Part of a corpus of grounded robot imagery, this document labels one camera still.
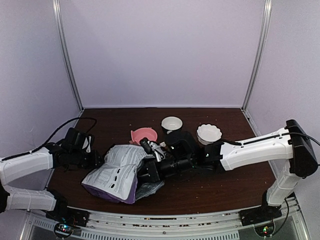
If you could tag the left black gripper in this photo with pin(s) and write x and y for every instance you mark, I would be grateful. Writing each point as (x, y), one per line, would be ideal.
(94, 160)

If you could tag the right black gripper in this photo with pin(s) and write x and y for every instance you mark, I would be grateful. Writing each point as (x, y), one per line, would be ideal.
(154, 176)

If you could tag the purple pet food bag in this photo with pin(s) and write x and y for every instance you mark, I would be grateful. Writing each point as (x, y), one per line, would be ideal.
(116, 180)

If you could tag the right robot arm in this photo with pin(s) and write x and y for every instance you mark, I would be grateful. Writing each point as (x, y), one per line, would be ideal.
(182, 153)

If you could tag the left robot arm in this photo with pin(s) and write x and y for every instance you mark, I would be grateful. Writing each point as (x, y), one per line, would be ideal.
(75, 149)

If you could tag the pink cat-ear bowl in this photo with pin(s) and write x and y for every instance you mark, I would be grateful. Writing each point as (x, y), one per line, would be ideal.
(143, 132)

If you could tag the dark blue ceramic bowl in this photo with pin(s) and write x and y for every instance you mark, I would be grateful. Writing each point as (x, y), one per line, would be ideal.
(171, 124)

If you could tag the white scalloped bowl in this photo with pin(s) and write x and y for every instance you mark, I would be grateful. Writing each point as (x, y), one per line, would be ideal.
(207, 134)

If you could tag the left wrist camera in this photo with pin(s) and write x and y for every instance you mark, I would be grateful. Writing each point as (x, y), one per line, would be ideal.
(88, 143)

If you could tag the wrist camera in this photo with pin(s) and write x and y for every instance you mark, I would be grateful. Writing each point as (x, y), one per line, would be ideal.
(153, 148)
(88, 143)

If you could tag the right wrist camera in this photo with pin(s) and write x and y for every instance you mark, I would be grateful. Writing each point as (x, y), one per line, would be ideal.
(153, 148)

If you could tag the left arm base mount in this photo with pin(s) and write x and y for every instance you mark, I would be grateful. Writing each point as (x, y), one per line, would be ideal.
(68, 219)

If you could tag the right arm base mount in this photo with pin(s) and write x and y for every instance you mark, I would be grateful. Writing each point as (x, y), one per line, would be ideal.
(262, 218)

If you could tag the front aluminium rail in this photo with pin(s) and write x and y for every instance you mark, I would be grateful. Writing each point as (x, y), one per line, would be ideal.
(224, 225)

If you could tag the left aluminium frame post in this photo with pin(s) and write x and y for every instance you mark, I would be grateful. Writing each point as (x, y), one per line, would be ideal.
(65, 53)

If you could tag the aluminium frame post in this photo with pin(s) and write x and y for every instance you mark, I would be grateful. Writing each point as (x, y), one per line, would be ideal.
(264, 30)
(65, 53)

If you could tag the right aluminium frame post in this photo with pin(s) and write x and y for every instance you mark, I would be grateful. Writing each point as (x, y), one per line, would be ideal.
(264, 30)

